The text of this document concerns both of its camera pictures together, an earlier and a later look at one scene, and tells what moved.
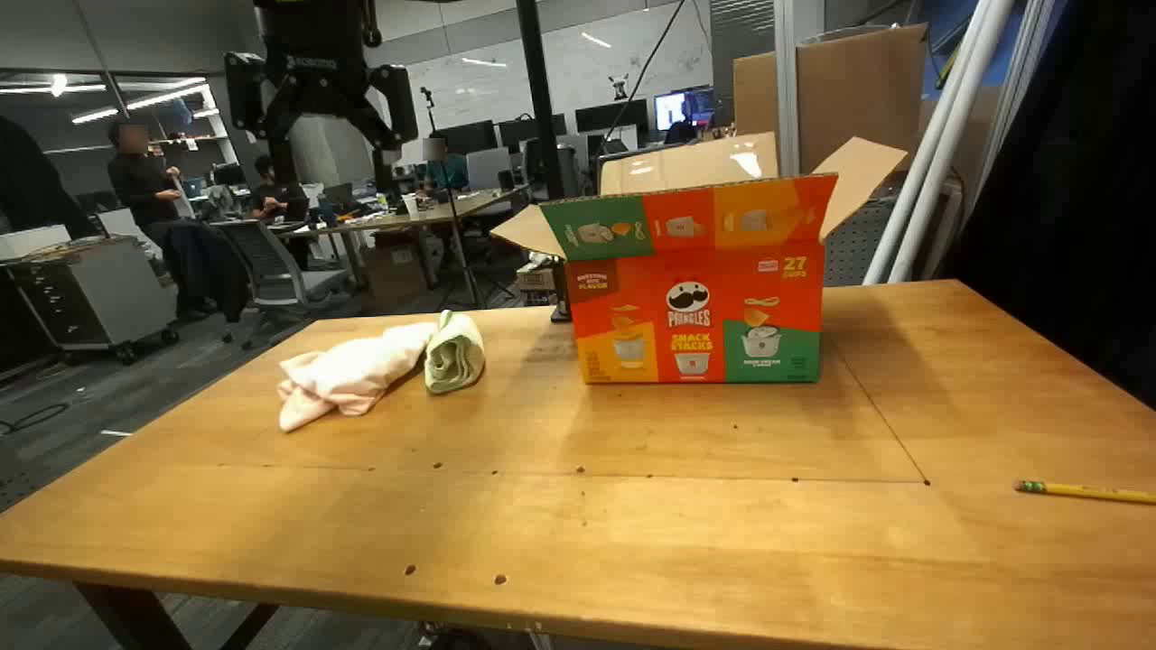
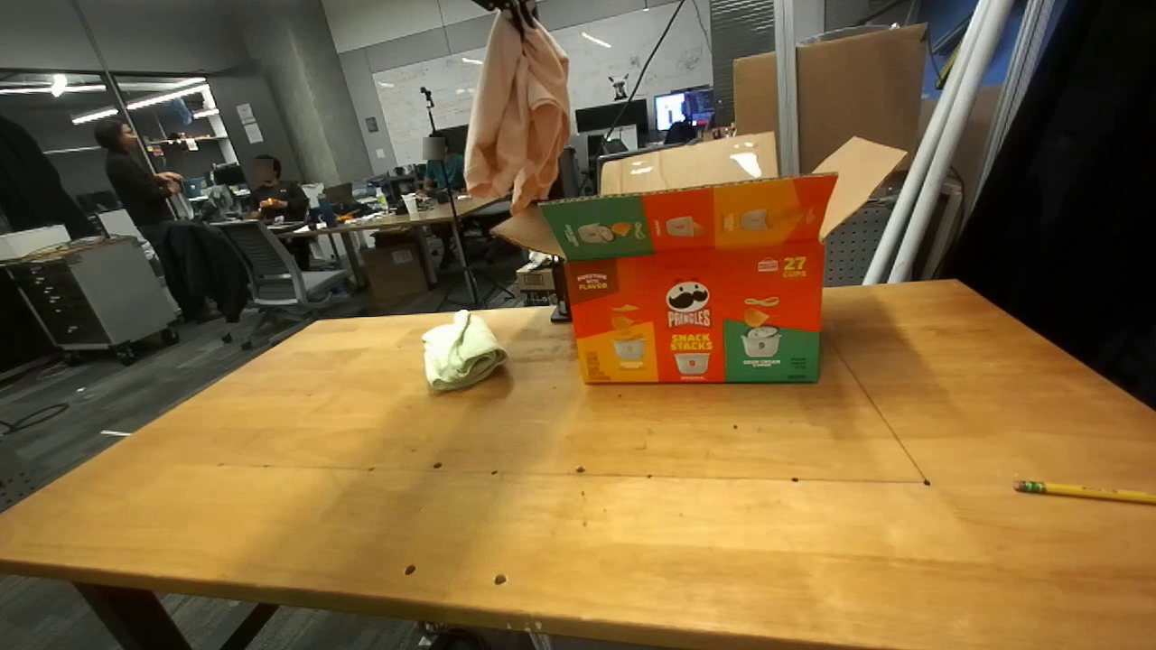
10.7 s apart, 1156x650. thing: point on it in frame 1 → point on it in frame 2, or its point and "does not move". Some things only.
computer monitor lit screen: (683, 105) does not move
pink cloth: (343, 372) → (520, 117)
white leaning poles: (990, 67) does not move
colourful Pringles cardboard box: (697, 260) does not move
